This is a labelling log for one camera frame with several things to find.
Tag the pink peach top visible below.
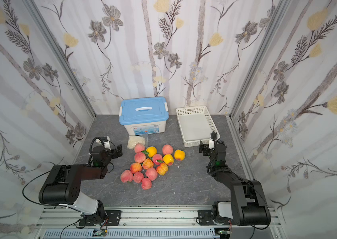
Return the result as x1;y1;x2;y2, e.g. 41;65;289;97
134;143;146;154

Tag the white perforated plastic basket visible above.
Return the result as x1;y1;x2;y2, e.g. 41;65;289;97
175;106;220;147

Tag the pink peach second row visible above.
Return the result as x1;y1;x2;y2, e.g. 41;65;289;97
134;152;147;163

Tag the orange pink peach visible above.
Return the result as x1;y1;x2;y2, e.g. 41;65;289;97
130;162;143;174

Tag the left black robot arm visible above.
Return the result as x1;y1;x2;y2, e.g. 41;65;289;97
39;144;123;227

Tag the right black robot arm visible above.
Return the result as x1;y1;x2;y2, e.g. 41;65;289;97
199;131;271;230

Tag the pink peach far left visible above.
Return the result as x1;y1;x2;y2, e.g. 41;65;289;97
120;170;134;183

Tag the orange peach middle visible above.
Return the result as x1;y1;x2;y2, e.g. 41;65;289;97
142;158;155;170

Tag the pink peach lower left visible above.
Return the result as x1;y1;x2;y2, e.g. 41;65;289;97
133;172;144;184

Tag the pink peach upper right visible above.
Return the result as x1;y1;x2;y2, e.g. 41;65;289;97
162;144;173;155

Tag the blue lid storage box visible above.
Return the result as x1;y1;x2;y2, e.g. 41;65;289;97
119;97;169;136

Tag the pink peach centre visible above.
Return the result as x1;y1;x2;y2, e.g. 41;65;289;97
152;153;163;165

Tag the pink peach lower middle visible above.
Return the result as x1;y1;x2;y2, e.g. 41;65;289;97
145;167;158;181

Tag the pink peach bottom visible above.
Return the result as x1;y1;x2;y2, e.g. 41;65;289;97
141;177;152;190

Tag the orange red peach right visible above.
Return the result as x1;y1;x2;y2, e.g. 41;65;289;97
156;162;169;176

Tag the small green circuit board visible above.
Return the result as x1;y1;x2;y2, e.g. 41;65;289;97
93;230;108;237

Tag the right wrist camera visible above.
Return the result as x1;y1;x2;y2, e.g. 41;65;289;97
208;139;215;149

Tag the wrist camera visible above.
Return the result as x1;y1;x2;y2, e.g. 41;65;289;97
208;139;215;149
101;136;111;149

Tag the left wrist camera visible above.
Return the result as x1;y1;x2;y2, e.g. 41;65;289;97
101;136;111;149

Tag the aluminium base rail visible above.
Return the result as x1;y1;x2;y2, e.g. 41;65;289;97
31;205;287;239

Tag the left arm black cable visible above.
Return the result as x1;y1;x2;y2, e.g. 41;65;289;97
22;170;53;207

